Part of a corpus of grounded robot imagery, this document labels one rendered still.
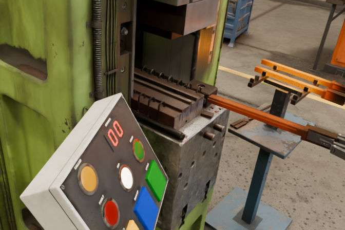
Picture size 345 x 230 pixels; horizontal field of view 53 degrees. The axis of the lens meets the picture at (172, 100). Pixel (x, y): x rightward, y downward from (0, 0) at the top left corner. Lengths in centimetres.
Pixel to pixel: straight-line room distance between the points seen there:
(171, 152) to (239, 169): 143
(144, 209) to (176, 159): 45
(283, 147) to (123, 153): 104
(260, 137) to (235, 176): 87
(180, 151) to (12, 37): 67
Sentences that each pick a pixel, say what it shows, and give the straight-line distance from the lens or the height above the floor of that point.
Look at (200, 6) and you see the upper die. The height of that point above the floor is 135.
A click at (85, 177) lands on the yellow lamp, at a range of 64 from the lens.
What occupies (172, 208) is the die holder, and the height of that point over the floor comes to 61.
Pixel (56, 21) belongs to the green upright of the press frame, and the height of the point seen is 133.
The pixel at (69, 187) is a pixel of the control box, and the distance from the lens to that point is 61.
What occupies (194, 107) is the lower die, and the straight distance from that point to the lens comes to 128.
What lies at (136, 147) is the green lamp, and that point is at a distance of 82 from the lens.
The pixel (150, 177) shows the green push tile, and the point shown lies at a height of 104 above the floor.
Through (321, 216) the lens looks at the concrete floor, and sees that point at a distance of 247.
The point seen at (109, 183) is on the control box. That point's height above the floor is 112.
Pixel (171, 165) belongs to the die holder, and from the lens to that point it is 124.
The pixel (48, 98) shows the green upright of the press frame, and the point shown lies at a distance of 107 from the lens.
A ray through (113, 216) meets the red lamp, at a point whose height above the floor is 109.
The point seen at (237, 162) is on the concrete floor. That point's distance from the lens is 266.
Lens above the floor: 159
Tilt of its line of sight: 29 degrees down
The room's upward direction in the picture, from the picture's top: 6 degrees clockwise
